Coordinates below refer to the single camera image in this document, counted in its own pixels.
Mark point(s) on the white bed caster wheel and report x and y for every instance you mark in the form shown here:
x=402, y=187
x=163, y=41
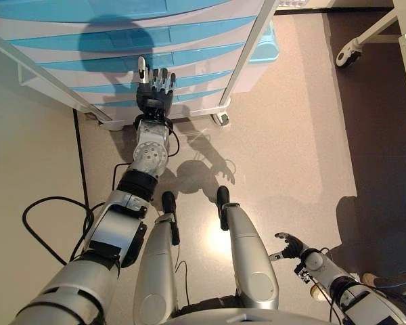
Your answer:
x=346, y=55

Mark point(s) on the robot right silver arm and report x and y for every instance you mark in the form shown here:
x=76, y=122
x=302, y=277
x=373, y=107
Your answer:
x=325, y=267

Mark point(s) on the light blue waste bin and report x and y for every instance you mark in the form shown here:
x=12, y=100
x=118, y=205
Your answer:
x=265, y=44

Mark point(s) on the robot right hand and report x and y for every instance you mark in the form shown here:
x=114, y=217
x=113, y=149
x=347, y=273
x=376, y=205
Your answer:
x=295, y=248

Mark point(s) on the robot right leg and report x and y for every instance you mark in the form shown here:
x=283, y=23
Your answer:
x=250, y=264

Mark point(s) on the white blue medical cart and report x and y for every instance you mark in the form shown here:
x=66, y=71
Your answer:
x=206, y=30

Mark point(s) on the robot left silver arm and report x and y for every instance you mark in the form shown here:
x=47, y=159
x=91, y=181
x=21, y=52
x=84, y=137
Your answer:
x=149, y=155

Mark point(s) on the grey cart caster wheel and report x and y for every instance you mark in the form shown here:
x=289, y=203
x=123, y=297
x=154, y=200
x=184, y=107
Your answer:
x=223, y=118

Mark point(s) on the white perforated side basket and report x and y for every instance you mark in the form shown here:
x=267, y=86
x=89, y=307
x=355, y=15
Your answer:
x=291, y=2

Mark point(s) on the robot silver waist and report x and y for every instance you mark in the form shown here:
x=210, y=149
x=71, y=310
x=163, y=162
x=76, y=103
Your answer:
x=243, y=316

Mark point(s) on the blue fronted cart drawer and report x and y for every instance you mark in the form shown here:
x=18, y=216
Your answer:
x=206, y=54

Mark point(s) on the beige sneaker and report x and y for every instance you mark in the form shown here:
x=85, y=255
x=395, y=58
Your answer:
x=368, y=279
x=318, y=292

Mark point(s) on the white hospital bed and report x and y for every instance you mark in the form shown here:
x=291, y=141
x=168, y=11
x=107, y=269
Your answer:
x=375, y=27

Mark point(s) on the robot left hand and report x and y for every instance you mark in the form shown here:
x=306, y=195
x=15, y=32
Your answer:
x=155, y=98

